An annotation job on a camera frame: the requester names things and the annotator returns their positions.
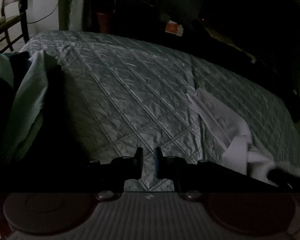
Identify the orange white package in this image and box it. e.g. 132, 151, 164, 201
165, 21, 184, 37

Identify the dark garment pile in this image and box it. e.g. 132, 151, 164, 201
0, 63, 96, 200

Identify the dark wooden chair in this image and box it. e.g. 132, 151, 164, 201
0, 0, 30, 53

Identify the grey quilted bed cover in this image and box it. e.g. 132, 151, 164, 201
23, 30, 300, 191

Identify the white garment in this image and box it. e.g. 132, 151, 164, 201
186, 87, 278, 184

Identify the black cable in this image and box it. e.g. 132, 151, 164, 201
27, 3, 60, 25

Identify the teal cloth garment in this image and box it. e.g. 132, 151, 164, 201
0, 50, 57, 154

